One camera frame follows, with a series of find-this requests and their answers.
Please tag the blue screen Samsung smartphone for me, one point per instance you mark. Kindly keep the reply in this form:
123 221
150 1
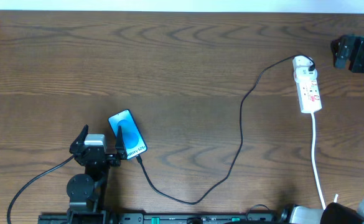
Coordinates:
134 141

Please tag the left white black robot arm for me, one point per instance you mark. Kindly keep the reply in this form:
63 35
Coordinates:
86 191

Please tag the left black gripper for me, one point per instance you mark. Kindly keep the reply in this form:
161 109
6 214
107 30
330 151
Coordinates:
95 154

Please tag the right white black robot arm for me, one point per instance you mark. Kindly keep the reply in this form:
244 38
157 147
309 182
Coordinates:
331 213

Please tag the white power strip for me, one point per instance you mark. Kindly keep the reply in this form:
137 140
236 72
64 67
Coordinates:
307 90

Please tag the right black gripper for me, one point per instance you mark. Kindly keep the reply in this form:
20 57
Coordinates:
346 51

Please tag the white USB wall charger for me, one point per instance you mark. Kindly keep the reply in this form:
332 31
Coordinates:
303 61

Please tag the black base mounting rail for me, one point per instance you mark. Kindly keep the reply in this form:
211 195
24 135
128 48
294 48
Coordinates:
139 218

